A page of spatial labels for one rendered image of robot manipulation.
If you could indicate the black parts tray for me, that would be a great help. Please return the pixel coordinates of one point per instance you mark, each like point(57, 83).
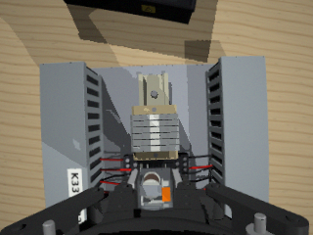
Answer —
point(170, 10)

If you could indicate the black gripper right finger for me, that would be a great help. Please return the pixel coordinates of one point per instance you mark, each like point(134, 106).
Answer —
point(250, 216)

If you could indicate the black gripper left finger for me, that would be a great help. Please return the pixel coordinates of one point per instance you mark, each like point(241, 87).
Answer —
point(62, 218)

